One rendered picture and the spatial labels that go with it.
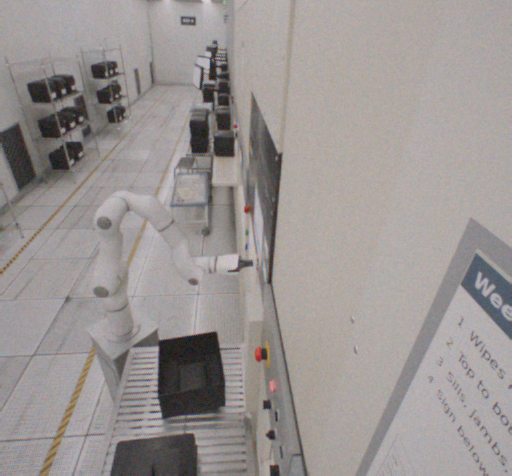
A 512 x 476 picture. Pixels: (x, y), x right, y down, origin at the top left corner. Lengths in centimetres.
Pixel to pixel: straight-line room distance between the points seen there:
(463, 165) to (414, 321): 10
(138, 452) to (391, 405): 128
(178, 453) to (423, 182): 136
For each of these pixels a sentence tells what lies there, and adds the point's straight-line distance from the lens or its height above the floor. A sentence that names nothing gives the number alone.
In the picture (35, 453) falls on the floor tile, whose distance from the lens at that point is 267.
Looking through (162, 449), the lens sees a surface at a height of 86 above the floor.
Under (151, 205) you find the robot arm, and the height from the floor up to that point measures 155.
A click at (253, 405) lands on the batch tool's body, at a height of 92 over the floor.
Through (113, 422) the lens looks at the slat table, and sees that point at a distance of 169.
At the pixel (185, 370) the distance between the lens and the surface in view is 174.
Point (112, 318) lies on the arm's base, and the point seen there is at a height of 90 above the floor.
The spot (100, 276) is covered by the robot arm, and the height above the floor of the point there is 120.
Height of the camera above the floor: 220
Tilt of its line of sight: 31 degrees down
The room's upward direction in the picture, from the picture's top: 3 degrees clockwise
